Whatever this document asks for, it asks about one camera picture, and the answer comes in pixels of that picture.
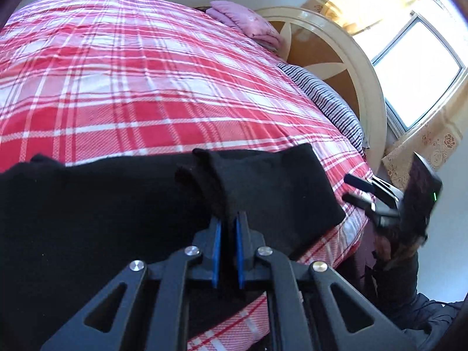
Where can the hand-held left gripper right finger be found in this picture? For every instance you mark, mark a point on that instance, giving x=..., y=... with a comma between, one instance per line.
x=239, y=256

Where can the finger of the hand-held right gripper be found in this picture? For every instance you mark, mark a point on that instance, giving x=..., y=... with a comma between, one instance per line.
x=360, y=182
x=358, y=200

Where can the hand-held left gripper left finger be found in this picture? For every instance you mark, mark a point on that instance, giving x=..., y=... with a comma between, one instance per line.
x=217, y=256

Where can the black pants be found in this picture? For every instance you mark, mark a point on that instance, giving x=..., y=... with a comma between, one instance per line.
x=91, y=226

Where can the person's right forearm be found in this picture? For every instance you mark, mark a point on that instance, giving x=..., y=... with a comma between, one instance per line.
x=402, y=285

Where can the person's right hand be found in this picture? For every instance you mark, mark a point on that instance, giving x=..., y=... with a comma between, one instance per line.
x=384, y=245

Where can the yellow floral curtain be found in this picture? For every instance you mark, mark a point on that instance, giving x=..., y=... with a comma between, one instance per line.
x=431, y=146
x=365, y=0

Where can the striped pillow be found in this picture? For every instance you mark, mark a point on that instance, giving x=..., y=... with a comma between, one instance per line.
x=325, y=98

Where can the large bright window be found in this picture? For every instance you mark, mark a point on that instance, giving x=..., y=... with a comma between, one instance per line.
x=416, y=65

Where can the cream and wood headboard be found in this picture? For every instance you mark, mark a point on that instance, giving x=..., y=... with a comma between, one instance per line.
x=321, y=49

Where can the red plaid bed sheet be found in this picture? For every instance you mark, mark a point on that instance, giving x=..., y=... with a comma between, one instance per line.
x=146, y=80

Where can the pink folded quilt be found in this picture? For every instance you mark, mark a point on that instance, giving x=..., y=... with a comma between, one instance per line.
x=241, y=16

